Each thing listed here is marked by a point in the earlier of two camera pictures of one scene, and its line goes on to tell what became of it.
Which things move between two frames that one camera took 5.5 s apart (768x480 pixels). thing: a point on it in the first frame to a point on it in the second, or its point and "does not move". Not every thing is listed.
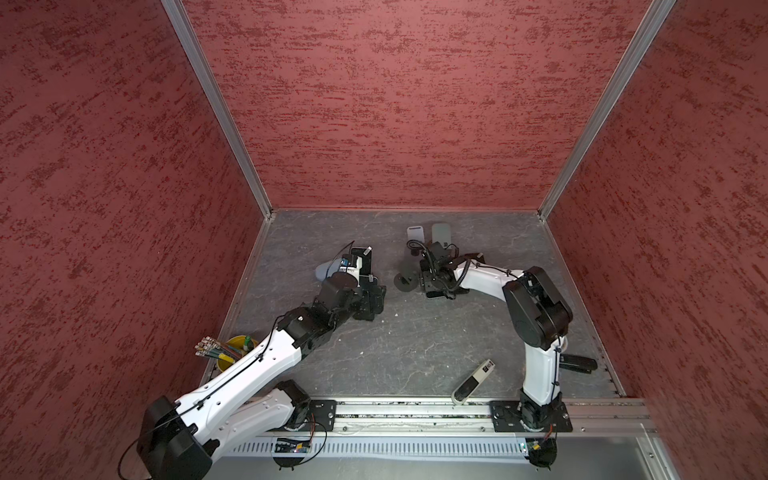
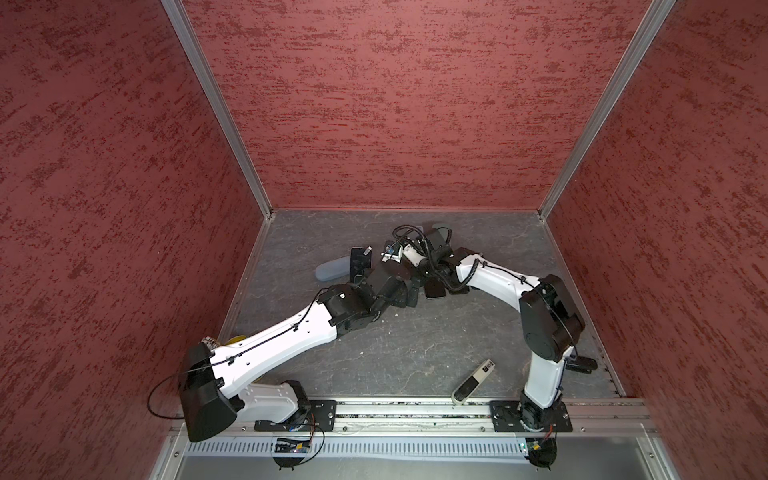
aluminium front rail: x=603 y=418 does not move
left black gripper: x=366 y=308 to x=401 y=300
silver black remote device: x=472 y=381 does not move
